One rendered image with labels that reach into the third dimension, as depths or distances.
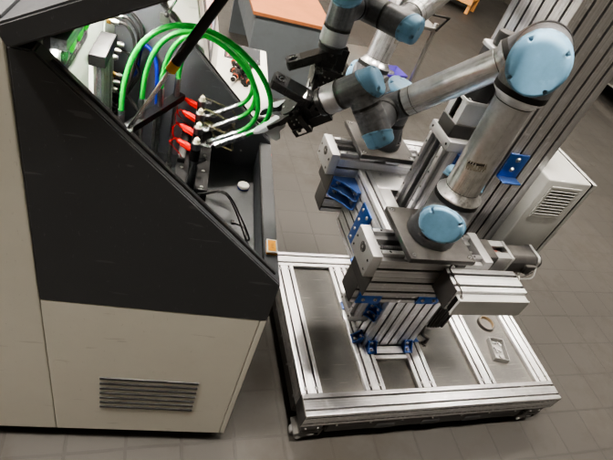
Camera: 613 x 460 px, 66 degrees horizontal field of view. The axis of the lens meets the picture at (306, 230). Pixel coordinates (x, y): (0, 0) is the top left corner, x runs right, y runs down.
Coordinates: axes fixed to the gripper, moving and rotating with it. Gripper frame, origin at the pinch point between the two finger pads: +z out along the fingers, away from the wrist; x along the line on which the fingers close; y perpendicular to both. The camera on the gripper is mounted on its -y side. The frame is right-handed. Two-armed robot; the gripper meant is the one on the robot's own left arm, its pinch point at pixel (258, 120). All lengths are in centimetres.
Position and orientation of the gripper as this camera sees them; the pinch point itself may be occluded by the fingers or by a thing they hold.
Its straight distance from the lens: 133.5
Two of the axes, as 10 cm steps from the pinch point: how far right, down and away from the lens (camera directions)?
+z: -8.4, 2.1, 5.1
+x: 1.7, -7.8, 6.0
